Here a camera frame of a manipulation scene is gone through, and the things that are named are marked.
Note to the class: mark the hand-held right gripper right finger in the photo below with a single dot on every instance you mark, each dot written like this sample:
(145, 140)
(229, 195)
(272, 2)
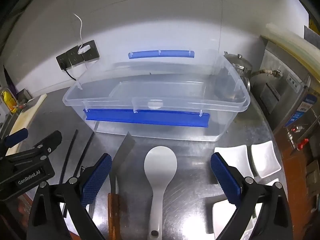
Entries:
(226, 180)

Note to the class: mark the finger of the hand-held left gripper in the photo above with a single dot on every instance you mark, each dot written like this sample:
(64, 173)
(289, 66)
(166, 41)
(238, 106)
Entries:
(48, 142)
(16, 135)

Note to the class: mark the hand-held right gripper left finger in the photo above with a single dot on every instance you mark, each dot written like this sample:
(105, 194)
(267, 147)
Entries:
(96, 180)

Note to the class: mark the black chopstick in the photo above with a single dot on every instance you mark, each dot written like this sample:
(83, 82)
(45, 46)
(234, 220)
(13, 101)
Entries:
(68, 155)

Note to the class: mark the white square dish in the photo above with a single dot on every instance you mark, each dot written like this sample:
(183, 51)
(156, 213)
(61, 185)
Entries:
(273, 181)
(265, 158)
(222, 220)
(235, 155)

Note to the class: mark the white rice spoon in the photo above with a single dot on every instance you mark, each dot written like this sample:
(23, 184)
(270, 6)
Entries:
(160, 165)

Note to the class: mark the clear plastic storage box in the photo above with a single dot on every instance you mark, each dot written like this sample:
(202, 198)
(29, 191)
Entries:
(175, 97)

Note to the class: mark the pale cutting board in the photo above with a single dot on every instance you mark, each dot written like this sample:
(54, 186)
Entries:
(27, 112)

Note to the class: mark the yellow object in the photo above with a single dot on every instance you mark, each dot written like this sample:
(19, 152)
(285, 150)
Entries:
(8, 100)

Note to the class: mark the small steel container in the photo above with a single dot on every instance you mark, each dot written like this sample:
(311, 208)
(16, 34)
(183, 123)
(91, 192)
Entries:
(25, 95)

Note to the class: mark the stainless steel appliance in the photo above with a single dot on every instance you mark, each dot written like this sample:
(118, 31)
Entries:
(275, 97)

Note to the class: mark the metal pipe fitting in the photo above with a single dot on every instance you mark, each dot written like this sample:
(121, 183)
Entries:
(267, 73)

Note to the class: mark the stainless steel kettle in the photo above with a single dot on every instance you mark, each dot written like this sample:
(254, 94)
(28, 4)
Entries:
(240, 63)

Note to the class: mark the stack of translucent boards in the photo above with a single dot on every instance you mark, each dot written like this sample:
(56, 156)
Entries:
(295, 45)

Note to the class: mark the dark wall socket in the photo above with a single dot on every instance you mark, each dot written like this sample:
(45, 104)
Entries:
(75, 56)
(91, 52)
(62, 60)

